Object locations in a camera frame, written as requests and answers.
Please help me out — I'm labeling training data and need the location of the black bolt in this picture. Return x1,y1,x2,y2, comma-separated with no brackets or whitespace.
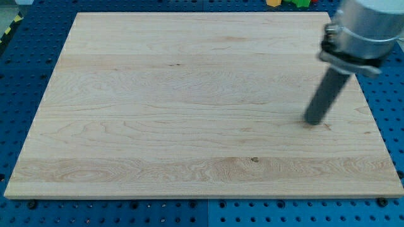
376,197,389,207
27,200,37,210

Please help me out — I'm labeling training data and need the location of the green block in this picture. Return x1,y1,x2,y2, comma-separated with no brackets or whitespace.
283,0,311,8

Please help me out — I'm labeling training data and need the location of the light wooden board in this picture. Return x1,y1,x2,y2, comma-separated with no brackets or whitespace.
4,12,403,200

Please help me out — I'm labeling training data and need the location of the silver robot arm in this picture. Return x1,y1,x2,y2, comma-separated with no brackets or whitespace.
318,0,403,78

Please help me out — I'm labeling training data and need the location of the yellow black hazard tape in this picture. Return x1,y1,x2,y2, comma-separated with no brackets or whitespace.
1,11,24,45

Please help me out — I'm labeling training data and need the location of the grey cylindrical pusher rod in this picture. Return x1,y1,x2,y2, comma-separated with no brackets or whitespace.
304,67,351,125

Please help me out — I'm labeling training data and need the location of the black bolt front right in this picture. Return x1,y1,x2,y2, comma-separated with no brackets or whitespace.
376,197,389,207

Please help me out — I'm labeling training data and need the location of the black bolt front left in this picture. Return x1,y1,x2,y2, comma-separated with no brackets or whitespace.
27,200,37,210

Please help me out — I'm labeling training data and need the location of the yellow block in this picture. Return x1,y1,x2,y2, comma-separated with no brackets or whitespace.
266,0,282,7

